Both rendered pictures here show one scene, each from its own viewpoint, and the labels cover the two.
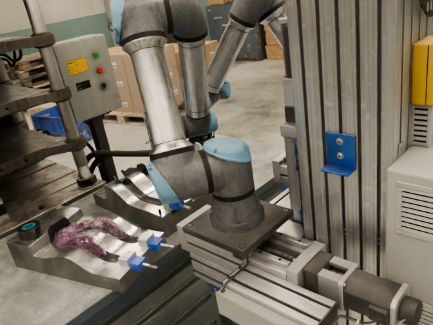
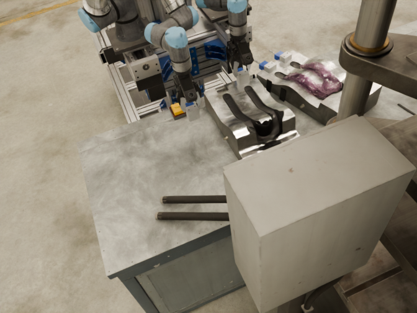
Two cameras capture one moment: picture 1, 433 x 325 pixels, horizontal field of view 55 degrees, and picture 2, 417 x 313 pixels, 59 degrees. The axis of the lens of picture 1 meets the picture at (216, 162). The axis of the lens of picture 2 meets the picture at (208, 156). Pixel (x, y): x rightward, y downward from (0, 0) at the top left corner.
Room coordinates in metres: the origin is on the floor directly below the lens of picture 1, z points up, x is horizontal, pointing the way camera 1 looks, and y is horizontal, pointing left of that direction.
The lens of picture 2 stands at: (2.68, 0.65, 2.00)
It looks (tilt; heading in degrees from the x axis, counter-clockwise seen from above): 50 degrees down; 209
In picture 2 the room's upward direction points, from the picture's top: 10 degrees counter-clockwise
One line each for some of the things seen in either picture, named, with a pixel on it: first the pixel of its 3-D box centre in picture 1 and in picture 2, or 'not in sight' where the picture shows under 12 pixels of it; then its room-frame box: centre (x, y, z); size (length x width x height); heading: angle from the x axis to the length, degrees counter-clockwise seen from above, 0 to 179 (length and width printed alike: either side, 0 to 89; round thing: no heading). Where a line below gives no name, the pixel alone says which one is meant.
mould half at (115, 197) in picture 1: (149, 191); (252, 119); (1.60, 0.30, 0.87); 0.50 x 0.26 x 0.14; 43
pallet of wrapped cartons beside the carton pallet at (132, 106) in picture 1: (134, 82); not in sight; (5.90, 0.95, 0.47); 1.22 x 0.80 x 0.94; 51
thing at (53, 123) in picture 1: (59, 119); not in sight; (5.17, 1.86, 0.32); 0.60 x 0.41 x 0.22; 53
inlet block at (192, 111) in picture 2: not in sight; (188, 105); (1.65, 0.03, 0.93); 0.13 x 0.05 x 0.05; 43
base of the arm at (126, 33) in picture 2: not in sight; (128, 23); (1.34, -0.39, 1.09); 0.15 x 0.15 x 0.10
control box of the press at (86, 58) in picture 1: (108, 168); (291, 302); (2.26, 0.63, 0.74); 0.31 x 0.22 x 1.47; 133
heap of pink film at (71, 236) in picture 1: (86, 232); (313, 76); (1.30, 0.50, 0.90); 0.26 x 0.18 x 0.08; 60
